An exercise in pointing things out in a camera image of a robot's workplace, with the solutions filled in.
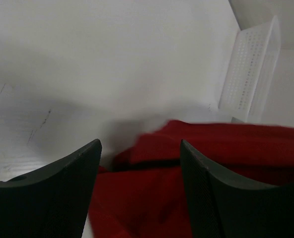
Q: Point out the white plastic basket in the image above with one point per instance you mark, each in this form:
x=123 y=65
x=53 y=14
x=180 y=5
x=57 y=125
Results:
x=250 y=72

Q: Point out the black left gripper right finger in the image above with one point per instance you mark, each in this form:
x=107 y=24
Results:
x=224 y=204

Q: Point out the dark red t-shirt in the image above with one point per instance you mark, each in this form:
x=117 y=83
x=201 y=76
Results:
x=143 y=197

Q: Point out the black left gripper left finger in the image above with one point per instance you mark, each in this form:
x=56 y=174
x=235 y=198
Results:
x=52 y=201

